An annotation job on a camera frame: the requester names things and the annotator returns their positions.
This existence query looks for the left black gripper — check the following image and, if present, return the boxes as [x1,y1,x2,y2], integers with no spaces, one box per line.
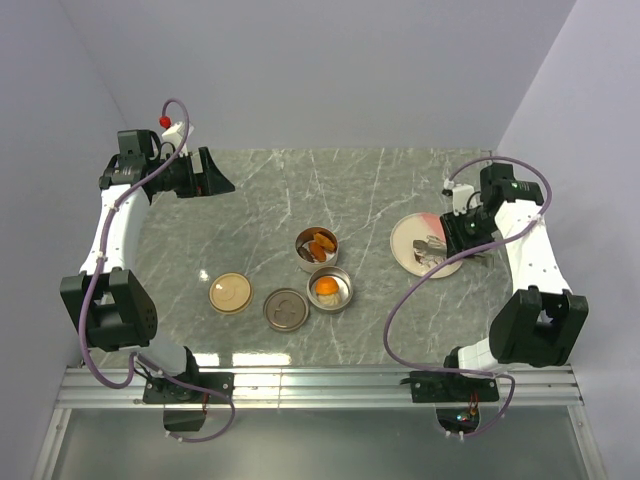
[150,146,235,198]

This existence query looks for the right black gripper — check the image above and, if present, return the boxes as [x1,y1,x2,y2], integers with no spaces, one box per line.
[439,206,499,264]

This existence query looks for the brown mushroom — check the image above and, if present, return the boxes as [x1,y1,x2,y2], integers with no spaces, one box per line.
[413,238,446,268]

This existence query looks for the metal tongs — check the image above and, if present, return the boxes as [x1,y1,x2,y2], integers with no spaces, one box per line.
[412,235,496,269]

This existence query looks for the fried brown food piece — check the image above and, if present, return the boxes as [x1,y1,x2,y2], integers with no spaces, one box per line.
[308,241,327,263]

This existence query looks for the white steamed bun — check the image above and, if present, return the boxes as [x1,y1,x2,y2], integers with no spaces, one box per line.
[317,291,342,308]

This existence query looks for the orange sweet potato piece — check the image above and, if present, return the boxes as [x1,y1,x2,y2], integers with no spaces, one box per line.
[315,276,340,295]

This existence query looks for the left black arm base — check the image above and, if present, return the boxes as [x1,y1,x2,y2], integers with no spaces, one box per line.
[138,349,236,443]

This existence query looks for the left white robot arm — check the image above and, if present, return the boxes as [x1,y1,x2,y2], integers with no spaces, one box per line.
[60,117,235,402]

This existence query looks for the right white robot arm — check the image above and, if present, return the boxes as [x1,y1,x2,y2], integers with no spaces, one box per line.
[440,157,589,400]

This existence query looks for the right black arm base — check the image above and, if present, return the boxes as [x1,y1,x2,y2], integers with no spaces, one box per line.
[395,348,511,441]

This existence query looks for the beige steel lunch container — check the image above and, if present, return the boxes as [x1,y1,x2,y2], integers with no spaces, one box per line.
[294,227,339,273]

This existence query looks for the brown steel lunch container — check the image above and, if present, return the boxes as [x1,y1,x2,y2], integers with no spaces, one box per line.
[306,266,353,314]

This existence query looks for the pink white plate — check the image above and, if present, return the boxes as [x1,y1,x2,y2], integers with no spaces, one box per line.
[390,212,447,277]

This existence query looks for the beige round lid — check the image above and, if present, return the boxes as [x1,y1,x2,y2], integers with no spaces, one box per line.
[209,272,254,315]

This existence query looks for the brown round lid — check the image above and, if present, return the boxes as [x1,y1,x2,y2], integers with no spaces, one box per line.
[263,288,309,333]

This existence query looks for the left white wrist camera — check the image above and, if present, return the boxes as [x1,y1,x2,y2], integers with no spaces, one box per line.
[159,116,194,155]

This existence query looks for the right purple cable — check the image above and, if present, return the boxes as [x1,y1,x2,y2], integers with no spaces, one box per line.
[384,155,553,439]

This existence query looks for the purple cable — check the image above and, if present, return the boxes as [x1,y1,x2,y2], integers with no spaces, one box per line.
[78,97,237,444]
[384,155,553,439]

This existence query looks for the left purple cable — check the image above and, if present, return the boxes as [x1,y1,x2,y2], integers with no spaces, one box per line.
[78,97,237,444]

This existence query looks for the aluminium rail frame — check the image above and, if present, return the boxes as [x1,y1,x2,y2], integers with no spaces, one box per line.
[30,149,609,480]

